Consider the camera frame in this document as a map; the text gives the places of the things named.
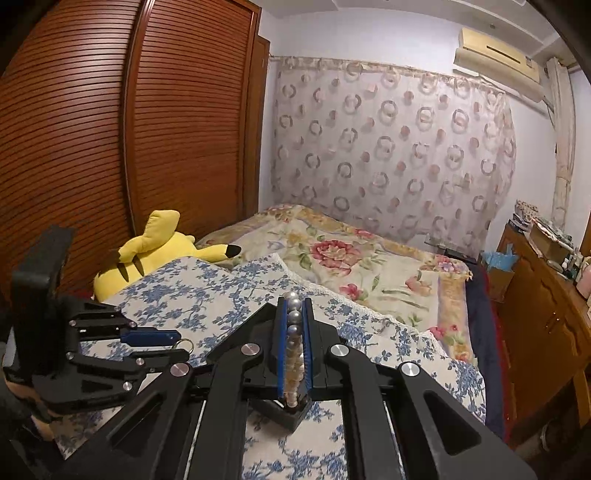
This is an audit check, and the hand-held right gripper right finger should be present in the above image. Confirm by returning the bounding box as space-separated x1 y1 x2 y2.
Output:
300 298 539 480

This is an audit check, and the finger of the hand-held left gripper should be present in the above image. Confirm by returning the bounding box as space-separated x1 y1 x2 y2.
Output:
65 348 191 394
67 306 182 348

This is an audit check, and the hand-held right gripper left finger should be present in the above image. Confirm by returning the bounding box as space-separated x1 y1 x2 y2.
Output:
60 295 289 480

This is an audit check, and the white pearl bracelet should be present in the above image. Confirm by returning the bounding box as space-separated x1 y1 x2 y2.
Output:
283 291 307 409

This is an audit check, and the black square box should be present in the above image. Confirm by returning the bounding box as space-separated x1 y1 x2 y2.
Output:
276 401 309 431

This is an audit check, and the person's left hand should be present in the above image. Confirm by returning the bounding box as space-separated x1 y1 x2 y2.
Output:
6 369 54 424

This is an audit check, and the yellow plush toy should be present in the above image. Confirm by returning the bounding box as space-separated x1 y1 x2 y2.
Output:
92 210 242 302

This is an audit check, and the blue floral tablecloth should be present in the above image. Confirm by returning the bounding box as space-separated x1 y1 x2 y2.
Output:
55 252 488 480

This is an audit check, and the floral bed blanket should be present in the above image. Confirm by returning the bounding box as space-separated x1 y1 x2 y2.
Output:
196 204 475 366

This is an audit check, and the dark blue bed sheet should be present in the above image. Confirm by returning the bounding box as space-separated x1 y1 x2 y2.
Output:
464 263 507 440

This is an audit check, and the brown slatted wooden wardrobe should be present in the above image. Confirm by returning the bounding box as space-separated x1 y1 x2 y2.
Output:
0 0 271 306

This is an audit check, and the small brown cardboard box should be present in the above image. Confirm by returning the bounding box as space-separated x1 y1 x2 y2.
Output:
485 265 516 304

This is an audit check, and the blue plastic bag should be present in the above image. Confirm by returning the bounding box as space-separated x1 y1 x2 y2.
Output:
479 244 516 274

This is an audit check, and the sheer circle-patterned curtain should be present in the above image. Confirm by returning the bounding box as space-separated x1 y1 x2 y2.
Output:
271 55 518 260

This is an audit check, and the long wooden cabinet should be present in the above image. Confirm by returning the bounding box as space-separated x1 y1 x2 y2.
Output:
496 223 591 445

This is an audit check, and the stack of patterned cloths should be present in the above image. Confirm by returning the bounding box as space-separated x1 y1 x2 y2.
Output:
512 200 539 232

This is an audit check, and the open cardboard box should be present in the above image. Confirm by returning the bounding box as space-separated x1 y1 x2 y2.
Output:
528 219 574 265

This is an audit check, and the pink thermos jug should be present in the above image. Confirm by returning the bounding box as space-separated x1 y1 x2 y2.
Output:
577 257 591 299

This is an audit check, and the beige window curtain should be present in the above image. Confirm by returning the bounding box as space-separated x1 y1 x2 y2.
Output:
547 57 576 228

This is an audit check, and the beige wall air conditioner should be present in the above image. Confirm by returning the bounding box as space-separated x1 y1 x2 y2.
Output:
453 27 546 103

